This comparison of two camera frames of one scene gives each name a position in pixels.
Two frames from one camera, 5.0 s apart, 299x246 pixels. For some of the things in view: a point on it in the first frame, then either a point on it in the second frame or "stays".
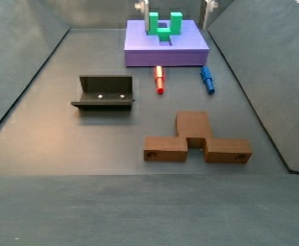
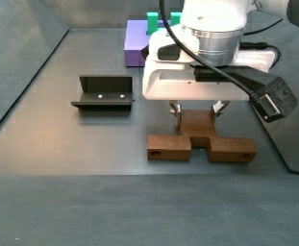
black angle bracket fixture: x=105 y=91 stays
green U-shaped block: x=164 y=33 stays
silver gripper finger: x=211 y=6 → x=217 y=108
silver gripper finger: x=144 y=6 → x=176 y=110
